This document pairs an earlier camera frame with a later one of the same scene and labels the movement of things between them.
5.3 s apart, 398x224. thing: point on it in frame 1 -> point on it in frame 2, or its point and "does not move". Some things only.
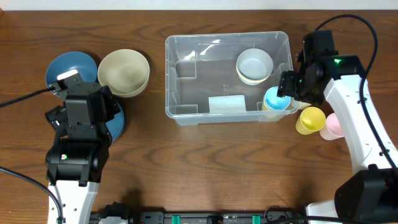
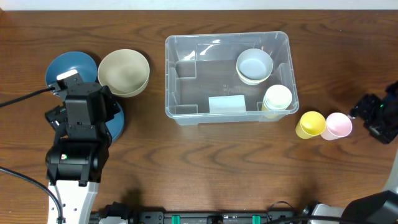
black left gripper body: [54, 116] does not move
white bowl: [251, 83] does not move
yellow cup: [269, 112] does not move
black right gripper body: [288, 84] -> [365, 104]
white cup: [298, 105] -> [277, 97]
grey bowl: [255, 64] does not move
